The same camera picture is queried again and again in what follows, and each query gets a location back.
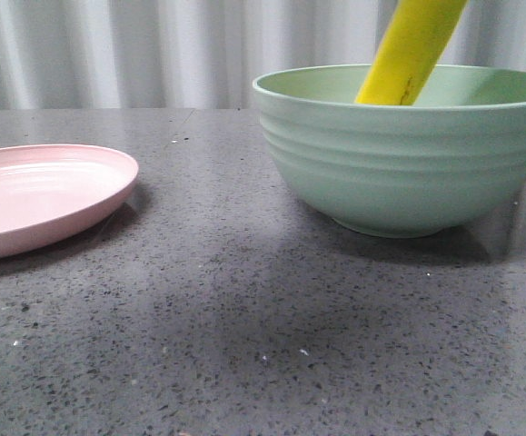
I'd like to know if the pink plate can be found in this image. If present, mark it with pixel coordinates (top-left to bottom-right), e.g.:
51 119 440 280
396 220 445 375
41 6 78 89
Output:
0 144 139 258

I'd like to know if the white pleated curtain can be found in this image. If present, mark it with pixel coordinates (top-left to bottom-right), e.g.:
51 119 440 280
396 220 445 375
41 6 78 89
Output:
0 0 526 111

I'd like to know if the green ribbed bowl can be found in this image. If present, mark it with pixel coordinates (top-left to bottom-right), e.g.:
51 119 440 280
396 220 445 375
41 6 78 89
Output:
253 64 526 238

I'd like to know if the yellow banana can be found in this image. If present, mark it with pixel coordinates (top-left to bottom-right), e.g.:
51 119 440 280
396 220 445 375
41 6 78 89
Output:
355 0 466 105

